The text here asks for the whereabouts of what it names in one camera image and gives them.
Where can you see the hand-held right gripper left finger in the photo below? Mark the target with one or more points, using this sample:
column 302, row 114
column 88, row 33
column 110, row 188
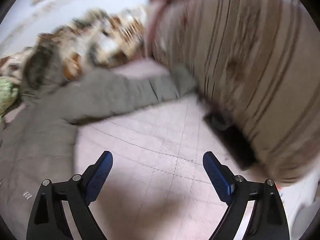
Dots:
column 100, row 175

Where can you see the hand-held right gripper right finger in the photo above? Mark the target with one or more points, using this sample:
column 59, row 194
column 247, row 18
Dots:
column 217, row 177

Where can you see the grey quilted hooded jacket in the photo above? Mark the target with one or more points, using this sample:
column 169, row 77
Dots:
column 112, row 97

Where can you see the green patterned pillow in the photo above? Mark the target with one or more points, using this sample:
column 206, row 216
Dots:
column 7, row 95

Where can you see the striped beige cushion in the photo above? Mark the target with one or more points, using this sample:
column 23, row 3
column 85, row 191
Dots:
column 250, row 55

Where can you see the leaf print fleece blanket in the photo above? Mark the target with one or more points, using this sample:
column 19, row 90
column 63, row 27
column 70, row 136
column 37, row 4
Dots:
column 117, row 30

